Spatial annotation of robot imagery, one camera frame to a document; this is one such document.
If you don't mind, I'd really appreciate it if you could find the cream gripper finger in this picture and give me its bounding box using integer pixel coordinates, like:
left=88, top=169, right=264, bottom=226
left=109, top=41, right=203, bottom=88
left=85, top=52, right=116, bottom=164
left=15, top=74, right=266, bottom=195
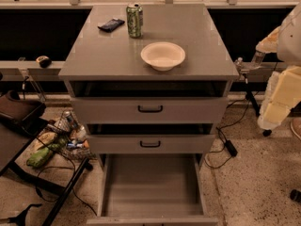
left=258, top=66, right=301, bottom=130

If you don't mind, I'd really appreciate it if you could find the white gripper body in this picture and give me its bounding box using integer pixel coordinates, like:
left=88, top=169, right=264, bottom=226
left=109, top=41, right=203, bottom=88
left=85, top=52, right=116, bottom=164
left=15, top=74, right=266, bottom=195
left=256, top=26, right=280, bottom=54

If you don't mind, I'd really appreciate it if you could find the green soda can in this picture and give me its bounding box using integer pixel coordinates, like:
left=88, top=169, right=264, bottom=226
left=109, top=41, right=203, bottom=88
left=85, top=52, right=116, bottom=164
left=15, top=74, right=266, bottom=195
left=126, top=3, right=143, bottom=39

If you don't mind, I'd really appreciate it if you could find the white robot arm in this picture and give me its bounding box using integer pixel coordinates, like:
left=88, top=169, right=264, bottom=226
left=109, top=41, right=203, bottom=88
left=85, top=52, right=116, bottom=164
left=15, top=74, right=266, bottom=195
left=256, top=3, right=301, bottom=130

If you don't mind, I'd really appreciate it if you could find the grey drawer cabinet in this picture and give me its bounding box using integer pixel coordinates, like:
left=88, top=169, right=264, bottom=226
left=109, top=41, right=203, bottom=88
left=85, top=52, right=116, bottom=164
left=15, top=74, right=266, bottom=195
left=59, top=4, right=238, bottom=153

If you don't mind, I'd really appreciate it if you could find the grey bottom drawer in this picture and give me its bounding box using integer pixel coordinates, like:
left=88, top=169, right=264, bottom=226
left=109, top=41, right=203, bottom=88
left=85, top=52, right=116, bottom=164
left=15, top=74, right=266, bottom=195
left=87, top=154, right=218, bottom=226

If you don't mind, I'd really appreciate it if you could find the grey drawer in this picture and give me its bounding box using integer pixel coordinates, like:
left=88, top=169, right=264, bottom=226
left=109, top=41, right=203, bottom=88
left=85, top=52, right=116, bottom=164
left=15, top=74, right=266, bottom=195
left=87, top=154, right=218, bottom=226
left=87, top=123, right=215, bottom=153
left=71, top=81, right=228, bottom=124

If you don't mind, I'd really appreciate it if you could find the grey top drawer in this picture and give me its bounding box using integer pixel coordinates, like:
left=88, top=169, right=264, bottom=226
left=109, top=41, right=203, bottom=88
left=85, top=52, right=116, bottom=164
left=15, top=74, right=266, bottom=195
left=71, top=81, right=228, bottom=124

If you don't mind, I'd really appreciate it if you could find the grey middle drawer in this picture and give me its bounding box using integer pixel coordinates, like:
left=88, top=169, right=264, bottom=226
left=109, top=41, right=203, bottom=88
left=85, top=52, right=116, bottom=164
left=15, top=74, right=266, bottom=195
left=87, top=123, right=215, bottom=153

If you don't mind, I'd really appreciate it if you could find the clear plastic water bottle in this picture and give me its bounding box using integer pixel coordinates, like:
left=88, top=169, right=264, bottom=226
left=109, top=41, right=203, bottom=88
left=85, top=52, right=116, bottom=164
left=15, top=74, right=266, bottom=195
left=251, top=51, right=265, bottom=69

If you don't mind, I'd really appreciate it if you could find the tan shoe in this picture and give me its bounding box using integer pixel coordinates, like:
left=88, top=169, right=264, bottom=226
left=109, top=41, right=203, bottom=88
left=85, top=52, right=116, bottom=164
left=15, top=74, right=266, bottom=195
left=291, top=118, right=301, bottom=140

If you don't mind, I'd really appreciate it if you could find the black tripod stand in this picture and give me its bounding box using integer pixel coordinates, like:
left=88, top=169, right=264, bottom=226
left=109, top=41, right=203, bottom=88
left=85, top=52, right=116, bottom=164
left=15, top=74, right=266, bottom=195
left=234, top=57, right=273, bottom=137

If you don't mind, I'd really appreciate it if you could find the white paper bowl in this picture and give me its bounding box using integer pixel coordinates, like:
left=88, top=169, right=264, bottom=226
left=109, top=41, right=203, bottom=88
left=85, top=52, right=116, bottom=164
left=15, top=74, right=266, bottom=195
left=140, top=42, right=185, bottom=72

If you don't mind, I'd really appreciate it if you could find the small black round device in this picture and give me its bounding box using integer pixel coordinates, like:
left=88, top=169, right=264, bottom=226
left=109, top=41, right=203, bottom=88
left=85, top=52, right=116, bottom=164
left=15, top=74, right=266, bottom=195
left=36, top=56, right=52, bottom=69

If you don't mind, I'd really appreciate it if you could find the green chip bag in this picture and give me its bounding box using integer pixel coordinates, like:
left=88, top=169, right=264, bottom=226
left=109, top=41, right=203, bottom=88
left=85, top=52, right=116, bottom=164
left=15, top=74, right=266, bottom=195
left=26, top=137, right=67, bottom=169

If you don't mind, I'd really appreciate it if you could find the dark brown bag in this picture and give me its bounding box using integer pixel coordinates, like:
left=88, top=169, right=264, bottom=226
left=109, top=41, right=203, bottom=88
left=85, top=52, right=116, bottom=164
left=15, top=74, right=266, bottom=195
left=0, top=90, right=46, bottom=135

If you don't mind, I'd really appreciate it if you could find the dark side table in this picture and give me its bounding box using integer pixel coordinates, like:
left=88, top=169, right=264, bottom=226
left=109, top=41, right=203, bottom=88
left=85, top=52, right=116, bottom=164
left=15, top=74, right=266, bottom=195
left=0, top=118, right=93, bottom=226

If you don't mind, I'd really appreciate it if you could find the black power adapter with cable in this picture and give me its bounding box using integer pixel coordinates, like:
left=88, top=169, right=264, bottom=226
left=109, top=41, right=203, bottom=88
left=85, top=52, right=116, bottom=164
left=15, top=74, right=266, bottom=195
left=204, top=92, right=259, bottom=170

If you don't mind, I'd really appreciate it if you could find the wire basket of snacks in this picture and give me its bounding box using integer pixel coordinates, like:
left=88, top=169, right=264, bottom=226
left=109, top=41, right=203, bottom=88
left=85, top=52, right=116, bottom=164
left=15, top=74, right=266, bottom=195
left=34, top=110, right=95, bottom=160

